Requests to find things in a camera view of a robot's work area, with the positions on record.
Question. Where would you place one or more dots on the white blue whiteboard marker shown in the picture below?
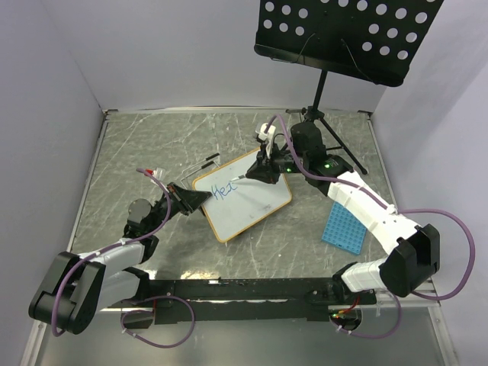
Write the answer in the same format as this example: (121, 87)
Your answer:
(238, 178)

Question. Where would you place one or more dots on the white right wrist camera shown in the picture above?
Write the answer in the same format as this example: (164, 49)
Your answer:
(264, 134)

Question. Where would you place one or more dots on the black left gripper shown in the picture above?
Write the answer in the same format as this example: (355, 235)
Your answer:
(187, 200)

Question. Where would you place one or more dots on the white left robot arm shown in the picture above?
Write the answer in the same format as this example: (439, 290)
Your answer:
(76, 287)

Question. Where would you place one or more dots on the black music stand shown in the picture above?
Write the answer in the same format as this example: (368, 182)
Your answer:
(374, 41)

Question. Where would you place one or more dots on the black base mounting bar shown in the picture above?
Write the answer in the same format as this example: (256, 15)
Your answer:
(272, 298)

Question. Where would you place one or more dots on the wire whiteboard easel stand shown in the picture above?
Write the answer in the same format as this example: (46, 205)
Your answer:
(203, 164)

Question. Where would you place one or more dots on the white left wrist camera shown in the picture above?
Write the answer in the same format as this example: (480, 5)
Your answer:
(157, 175)

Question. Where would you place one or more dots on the blue studded building plate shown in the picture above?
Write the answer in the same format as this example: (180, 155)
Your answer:
(343, 230)

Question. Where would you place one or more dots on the yellow framed whiteboard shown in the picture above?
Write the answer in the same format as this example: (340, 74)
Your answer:
(235, 206)

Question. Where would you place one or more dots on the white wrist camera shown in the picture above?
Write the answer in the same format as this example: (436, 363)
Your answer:
(157, 175)
(264, 134)

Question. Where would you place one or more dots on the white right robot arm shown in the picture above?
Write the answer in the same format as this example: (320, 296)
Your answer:
(413, 251)

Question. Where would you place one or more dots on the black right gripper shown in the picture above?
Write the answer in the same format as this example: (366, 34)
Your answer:
(263, 168)

